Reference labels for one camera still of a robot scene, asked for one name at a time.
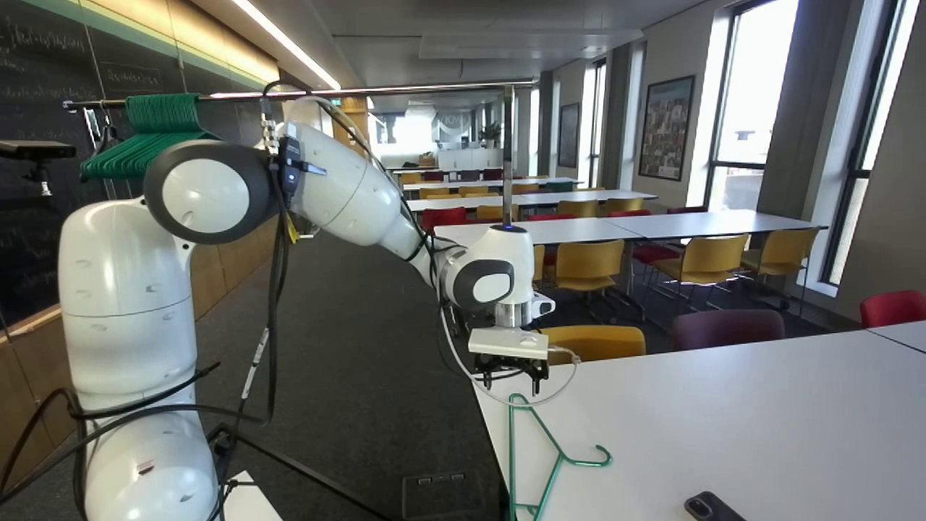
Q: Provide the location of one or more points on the bunch of green hangers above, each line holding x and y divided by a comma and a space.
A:
160, 110

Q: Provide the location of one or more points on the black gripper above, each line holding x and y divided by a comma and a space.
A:
508, 366

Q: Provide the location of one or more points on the white robot base platform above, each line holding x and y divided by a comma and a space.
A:
252, 498

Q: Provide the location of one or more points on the tall glass window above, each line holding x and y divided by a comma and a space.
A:
885, 97
763, 97
589, 126

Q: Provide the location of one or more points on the metal clothes rack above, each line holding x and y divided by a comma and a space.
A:
416, 90

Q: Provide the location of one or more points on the red chair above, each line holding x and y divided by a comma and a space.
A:
656, 252
892, 308
443, 217

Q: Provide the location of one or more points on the ceiling light strip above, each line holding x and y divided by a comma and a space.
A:
291, 43

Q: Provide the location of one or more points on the long white table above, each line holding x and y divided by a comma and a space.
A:
626, 228
539, 201
482, 184

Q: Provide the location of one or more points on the maroon chair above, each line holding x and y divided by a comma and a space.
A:
727, 328

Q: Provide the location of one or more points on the black smartphone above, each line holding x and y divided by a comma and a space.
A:
711, 508

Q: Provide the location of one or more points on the yellow chair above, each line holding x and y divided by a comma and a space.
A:
785, 252
539, 262
714, 259
598, 341
575, 208
589, 265
491, 211
623, 205

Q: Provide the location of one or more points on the colourful framed picture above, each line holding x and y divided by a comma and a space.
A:
667, 131

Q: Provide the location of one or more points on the dark framed picture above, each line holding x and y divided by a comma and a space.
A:
569, 134

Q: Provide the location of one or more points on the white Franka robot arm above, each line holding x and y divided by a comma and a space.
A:
126, 291

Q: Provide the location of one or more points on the dark chalkboard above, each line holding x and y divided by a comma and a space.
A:
48, 75

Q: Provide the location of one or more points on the wooden door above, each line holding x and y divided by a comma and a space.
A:
355, 113

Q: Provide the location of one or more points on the floor outlet hatch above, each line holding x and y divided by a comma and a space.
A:
437, 496

